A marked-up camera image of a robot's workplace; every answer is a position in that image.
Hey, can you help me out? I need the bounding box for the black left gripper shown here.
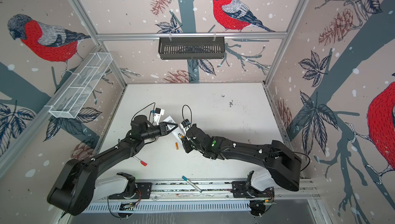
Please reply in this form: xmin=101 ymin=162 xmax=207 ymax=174
xmin=141 ymin=122 xmax=179 ymax=141

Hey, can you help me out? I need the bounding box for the white remote control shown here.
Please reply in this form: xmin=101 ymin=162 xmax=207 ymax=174
xmin=164 ymin=116 xmax=185 ymax=143

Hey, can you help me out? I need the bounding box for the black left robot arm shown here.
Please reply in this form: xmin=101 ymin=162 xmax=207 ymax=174
xmin=47 ymin=115 xmax=178 ymax=216

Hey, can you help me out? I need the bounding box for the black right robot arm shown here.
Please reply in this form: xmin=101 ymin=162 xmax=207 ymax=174
xmin=181 ymin=124 xmax=301 ymax=192

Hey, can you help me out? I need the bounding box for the red marker left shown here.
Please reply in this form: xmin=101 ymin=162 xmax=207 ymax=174
xmin=133 ymin=156 xmax=148 ymax=166

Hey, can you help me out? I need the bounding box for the teal capped pen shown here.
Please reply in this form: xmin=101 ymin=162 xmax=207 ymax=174
xmin=182 ymin=176 xmax=203 ymax=193

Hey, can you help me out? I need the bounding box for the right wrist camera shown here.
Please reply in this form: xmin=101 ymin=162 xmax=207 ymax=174
xmin=180 ymin=119 xmax=191 ymax=135

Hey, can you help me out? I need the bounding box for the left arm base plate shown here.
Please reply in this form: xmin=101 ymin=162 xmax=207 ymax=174
xmin=109 ymin=182 xmax=152 ymax=200

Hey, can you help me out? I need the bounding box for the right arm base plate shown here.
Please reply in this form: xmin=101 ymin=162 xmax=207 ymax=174
xmin=230 ymin=181 xmax=274 ymax=199

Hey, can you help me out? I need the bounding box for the black wall basket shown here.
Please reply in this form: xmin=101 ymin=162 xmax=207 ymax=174
xmin=158 ymin=37 xmax=225 ymax=60

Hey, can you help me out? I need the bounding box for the white mesh wall tray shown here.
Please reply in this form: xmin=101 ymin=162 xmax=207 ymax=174
xmin=49 ymin=52 xmax=113 ymax=119

